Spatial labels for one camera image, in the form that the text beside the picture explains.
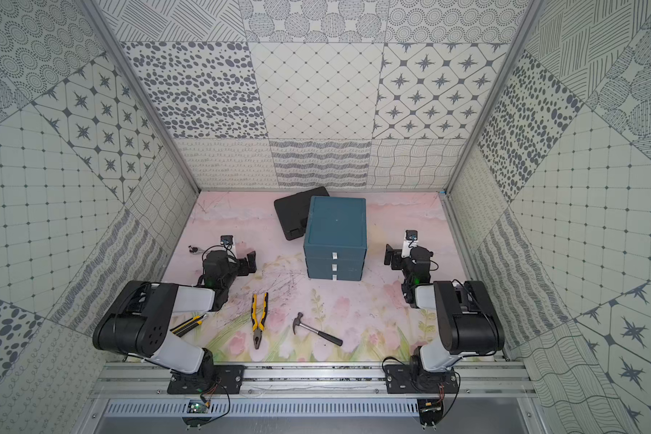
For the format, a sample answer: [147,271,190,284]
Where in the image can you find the teal drawer cabinet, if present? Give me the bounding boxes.
[304,196,368,281]

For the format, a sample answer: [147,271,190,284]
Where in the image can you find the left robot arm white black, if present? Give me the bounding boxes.
[92,249,257,388]

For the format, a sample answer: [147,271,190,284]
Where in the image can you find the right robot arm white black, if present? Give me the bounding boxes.
[384,241,505,381]

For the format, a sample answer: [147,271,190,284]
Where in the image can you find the yellow black pliers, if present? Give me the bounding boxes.
[251,292,269,350]

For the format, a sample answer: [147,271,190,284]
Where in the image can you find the black plastic case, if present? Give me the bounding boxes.
[274,186,329,241]

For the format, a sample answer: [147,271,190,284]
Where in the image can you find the black claw hammer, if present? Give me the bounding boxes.
[292,312,344,346]

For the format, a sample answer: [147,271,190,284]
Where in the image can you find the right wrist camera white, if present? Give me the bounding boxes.
[401,230,419,258]

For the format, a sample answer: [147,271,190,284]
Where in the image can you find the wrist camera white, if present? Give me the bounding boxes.
[220,235,234,251]
[401,230,419,258]

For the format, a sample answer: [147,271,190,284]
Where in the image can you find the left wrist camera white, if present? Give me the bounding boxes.
[220,235,234,251]

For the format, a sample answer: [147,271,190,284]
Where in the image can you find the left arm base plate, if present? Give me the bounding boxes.
[166,365,246,395]

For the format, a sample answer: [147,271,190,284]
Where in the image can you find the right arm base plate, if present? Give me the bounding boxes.
[383,363,459,394]

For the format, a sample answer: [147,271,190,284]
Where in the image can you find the aluminium mounting rail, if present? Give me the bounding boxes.
[92,361,537,399]

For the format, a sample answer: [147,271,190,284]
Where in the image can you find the white slotted cable duct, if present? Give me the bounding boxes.
[104,398,419,419]

